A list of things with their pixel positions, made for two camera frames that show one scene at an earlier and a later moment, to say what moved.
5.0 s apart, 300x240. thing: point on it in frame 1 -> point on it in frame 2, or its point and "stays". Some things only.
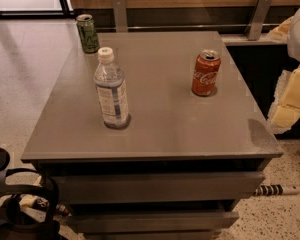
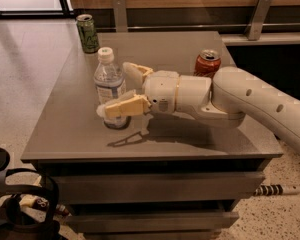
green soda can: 87,33 stays
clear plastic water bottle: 111,90 stays
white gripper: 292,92 -> 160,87
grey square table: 153,135 stays
